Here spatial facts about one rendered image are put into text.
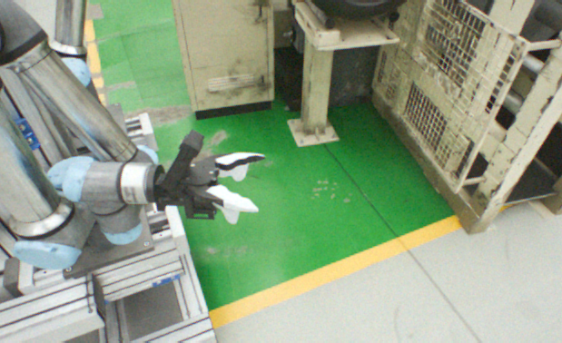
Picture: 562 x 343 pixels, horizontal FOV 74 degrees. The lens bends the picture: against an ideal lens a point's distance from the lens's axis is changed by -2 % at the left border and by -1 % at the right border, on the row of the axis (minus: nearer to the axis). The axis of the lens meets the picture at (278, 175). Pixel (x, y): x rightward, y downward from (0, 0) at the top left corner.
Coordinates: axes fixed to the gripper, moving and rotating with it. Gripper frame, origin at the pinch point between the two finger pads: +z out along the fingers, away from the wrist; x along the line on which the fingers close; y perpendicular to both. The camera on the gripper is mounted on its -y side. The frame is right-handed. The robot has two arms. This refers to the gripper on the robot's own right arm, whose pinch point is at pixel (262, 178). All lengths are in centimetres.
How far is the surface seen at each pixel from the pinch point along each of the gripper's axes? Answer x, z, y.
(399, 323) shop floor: -37, 52, 102
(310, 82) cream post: -149, 14, 46
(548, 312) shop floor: -44, 116, 101
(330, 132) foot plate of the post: -159, 29, 84
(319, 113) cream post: -153, 21, 68
